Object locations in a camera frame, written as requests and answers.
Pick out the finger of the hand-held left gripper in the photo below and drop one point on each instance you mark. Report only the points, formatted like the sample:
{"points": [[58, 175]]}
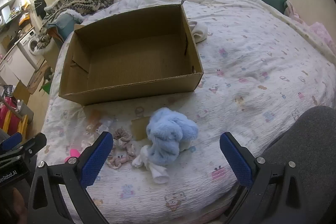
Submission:
{"points": [[34, 142], [10, 139]]}

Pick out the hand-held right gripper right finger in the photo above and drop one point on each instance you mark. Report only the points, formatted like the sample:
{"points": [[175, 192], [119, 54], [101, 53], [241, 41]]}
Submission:
{"points": [[236, 161]]}

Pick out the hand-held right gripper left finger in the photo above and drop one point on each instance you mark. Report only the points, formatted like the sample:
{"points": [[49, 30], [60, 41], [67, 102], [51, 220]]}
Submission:
{"points": [[96, 161]]}

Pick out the pale printed scrunchie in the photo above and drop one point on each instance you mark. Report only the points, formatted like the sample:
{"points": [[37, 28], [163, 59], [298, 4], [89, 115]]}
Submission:
{"points": [[119, 159]]}

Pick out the pink round sponge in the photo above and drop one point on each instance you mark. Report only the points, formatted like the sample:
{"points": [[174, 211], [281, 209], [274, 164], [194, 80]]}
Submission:
{"points": [[71, 155]]}

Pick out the clear plastic bear packet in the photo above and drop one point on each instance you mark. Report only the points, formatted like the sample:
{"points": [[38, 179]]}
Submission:
{"points": [[101, 125]]}

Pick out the frilly brown scrunchie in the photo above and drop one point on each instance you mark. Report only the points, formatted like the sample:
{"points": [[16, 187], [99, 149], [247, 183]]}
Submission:
{"points": [[124, 137]]}

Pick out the white sock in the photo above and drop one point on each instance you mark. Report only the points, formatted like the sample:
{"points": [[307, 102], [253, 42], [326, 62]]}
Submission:
{"points": [[155, 171]]}

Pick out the blue plush toy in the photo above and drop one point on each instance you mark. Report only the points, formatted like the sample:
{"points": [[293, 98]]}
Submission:
{"points": [[168, 132]]}

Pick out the brown cardboard box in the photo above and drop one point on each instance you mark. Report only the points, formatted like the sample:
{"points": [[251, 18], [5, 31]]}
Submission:
{"points": [[136, 66]]}

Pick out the pink and yellow rack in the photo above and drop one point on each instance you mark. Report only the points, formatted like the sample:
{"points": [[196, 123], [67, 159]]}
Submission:
{"points": [[10, 119]]}

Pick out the grey container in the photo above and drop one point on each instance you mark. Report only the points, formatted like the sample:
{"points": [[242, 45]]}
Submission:
{"points": [[25, 109]]}

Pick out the cardboard box on floor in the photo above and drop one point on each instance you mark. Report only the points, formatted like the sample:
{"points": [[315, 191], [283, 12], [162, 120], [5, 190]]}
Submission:
{"points": [[22, 92]]}

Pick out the green dustpan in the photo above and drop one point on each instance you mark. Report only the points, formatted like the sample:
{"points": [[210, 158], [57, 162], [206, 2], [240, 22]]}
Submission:
{"points": [[46, 88]]}

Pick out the brown doormat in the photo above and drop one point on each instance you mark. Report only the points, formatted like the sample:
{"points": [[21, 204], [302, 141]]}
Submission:
{"points": [[36, 78]]}

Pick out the white kitchen cabinet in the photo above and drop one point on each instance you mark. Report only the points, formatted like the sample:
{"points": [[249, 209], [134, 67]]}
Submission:
{"points": [[14, 66]]}

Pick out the beige laundry bin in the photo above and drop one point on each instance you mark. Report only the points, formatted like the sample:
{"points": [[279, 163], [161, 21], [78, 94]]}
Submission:
{"points": [[51, 54]]}

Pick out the printed white bed quilt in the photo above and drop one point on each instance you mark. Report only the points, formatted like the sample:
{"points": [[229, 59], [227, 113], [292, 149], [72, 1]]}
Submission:
{"points": [[257, 71]]}

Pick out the white washing machine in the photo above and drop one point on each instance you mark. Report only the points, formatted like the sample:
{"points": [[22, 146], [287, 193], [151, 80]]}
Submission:
{"points": [[29, 45]]}

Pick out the teal cloth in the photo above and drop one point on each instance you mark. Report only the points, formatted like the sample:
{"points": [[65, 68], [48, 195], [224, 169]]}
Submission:
{"points": [[64, 26]]}

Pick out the black hanging garment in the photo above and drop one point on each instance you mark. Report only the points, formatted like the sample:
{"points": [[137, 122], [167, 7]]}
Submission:
{"points": [[40, 7]]}

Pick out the white folded cloth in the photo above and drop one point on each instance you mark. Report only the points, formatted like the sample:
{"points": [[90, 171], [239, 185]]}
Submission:
{"points": [[200, 31]]}

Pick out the pink cloth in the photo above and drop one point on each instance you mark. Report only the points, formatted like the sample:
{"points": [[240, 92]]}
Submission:
{"points": [[319, 29]]}

